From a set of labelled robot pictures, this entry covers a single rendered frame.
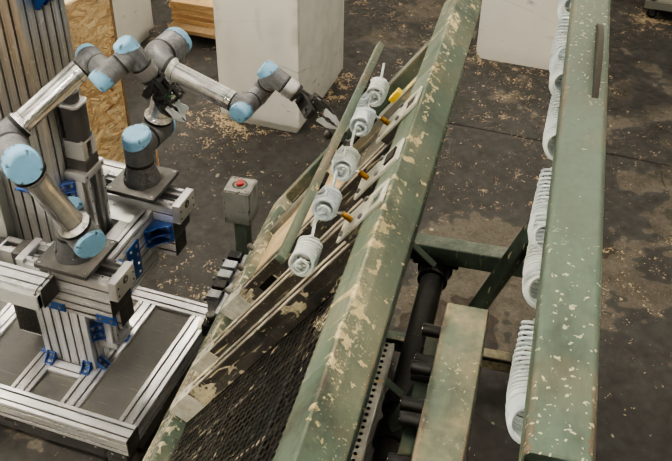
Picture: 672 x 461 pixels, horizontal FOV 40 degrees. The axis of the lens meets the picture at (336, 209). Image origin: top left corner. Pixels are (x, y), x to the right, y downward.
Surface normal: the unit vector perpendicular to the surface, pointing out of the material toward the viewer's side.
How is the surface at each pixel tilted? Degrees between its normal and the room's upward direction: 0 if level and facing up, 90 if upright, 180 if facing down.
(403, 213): 35
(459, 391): 0
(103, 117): 90
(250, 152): 0
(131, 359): 0
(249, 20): 90
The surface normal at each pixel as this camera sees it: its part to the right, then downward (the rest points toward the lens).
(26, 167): 0.54, 0.41
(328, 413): 0.57, -0.56
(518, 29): -0.33, 0.57
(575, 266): 0.01, -0.79
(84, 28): 0.81, 0.37
